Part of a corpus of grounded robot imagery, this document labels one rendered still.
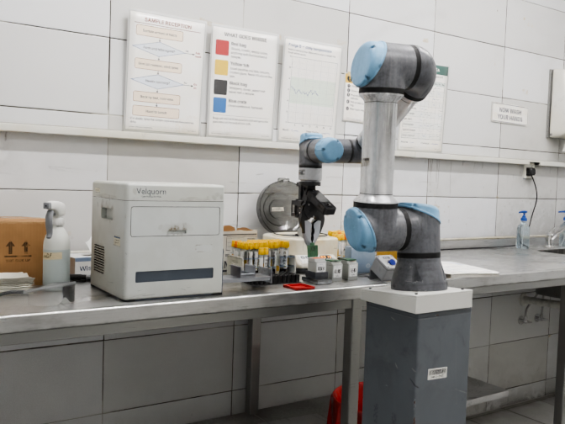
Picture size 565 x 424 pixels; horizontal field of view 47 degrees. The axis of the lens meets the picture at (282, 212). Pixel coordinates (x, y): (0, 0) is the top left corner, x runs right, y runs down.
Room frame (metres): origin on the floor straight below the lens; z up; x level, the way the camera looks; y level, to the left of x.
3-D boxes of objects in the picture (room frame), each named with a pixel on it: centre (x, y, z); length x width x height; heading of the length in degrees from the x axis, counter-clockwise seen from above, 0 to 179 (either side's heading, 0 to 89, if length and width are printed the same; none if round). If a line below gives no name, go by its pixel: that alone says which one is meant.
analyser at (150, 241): (1.80, 0.34, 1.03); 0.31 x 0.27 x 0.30; 124
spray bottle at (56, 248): (1.74, 0.61, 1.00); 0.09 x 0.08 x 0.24; 34
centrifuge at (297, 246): (2.37, -0.08, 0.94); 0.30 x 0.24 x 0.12; 25
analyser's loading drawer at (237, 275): (1.83, 0.13, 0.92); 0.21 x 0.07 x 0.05; 124
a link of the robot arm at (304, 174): (2.08, -0.08, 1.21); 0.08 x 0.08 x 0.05
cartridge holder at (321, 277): (2.03, -0.11, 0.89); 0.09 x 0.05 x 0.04; 32
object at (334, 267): (2.08, -0.17, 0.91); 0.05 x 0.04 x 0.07; 34
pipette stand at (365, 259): (2.22, -0.27, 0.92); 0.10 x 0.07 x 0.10; 119
